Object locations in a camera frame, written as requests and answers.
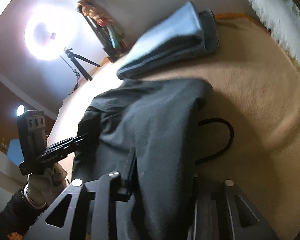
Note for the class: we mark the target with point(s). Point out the green white striped throw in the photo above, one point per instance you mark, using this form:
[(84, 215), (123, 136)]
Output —
[(282, 19)]

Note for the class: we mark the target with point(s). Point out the white clip desk lamp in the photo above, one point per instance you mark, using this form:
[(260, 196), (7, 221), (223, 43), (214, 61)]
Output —
[(20, 110)]

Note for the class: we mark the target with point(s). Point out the dark grey pants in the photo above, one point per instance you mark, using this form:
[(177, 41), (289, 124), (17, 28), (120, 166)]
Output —
[(158, 120)]

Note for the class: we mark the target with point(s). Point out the black mini tripod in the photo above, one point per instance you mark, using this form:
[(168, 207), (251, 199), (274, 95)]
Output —
[(74, 57)]

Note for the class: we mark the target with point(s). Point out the orange floral bed sheet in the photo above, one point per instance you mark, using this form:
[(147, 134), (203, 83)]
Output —
[(241, 15)]

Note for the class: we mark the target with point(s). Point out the left forearm dark sleeve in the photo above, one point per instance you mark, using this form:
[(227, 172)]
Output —
[(18, 216)]

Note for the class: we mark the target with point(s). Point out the folded light blue cloth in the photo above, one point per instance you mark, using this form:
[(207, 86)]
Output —
[(185, 34)]

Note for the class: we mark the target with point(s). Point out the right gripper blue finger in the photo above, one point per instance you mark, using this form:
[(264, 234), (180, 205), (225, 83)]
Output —
[(127, 170)]

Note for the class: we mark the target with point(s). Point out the tan blanket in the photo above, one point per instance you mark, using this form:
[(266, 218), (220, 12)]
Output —
[(256, 87)]

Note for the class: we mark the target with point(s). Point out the left hand white glove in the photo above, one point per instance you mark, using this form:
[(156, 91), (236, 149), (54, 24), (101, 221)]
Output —
[(43, 189)]

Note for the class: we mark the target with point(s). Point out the bright ring light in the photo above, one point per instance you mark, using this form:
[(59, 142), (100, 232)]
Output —
[(49, 30)]

